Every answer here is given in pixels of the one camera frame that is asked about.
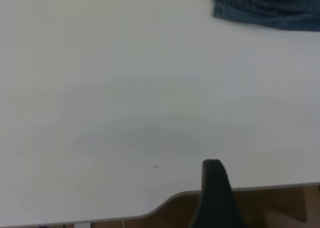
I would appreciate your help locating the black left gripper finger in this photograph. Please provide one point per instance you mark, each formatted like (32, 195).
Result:
(217, 200)

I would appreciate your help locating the blue denim printed jeans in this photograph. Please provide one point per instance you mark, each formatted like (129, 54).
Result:
(262, 8)

